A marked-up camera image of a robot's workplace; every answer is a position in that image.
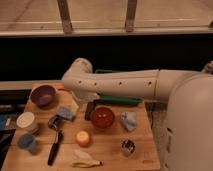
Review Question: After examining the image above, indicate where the blue sponge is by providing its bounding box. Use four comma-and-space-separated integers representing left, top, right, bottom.
56, 107, 75, 121

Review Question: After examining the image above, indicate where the white cup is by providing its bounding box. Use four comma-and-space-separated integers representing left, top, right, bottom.
16, 112, 38, 133

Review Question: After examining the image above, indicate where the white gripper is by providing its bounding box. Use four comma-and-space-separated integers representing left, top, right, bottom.
72, 91, 100, 106

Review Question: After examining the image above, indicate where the green plastic tray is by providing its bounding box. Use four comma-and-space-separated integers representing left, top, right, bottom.
93, 68, 144, 108

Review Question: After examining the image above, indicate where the black handled peeler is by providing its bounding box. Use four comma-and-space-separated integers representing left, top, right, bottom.
46, 129, 65, 167

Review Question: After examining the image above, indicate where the blue cup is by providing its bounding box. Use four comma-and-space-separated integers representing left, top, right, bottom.
17, 133, 37, 153

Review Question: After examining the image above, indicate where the orange red bowl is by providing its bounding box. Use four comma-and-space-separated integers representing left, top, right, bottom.
90, 107, 115, 131

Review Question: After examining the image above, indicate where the shiny metal cup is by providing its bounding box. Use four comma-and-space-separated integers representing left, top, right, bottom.
121, 139, 135, 156

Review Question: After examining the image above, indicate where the wooden cutting board table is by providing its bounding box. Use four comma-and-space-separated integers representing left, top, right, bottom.
1, 83, 160, 171

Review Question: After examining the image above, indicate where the orange yellow ball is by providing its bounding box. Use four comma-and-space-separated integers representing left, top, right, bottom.
76, 131, 90, 147

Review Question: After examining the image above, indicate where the black eraser block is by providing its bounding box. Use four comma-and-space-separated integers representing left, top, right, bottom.
85, 102, 96, 120

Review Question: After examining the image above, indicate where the yellow banana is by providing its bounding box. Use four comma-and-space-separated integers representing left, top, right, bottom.
71, 149, 102, 168

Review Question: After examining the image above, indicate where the purple bowl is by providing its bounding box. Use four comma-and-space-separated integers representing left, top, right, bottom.
30, 85, 56, 107

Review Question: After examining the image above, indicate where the blue grey crumpled cloth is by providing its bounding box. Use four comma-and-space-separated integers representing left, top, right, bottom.
120, 111, 137, 132

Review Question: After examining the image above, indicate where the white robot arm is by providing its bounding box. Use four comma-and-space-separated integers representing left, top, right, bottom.
62, 58, 213, 171

